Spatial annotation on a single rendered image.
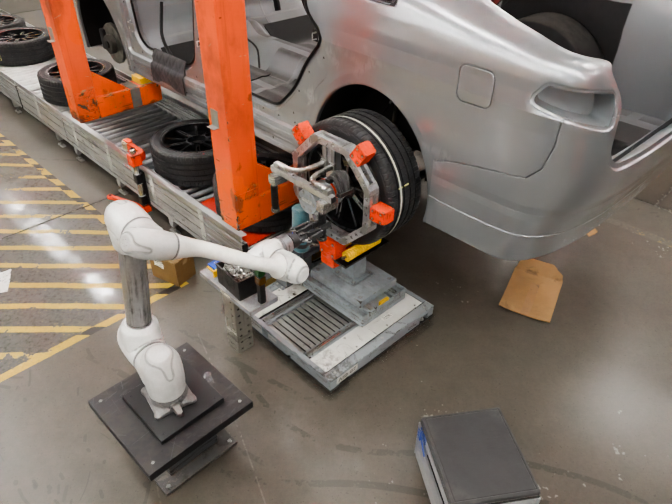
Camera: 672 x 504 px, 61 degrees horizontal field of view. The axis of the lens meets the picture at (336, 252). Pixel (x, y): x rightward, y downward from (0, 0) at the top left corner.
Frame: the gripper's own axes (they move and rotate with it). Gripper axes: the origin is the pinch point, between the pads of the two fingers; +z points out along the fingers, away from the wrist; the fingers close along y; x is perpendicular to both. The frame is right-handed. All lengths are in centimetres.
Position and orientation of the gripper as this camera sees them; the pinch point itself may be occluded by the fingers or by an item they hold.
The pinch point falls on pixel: (322, 224)
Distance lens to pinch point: 260.1
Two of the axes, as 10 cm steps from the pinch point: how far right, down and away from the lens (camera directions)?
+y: 7.0, 4.3, -5.7
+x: 0.1, -8.1, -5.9
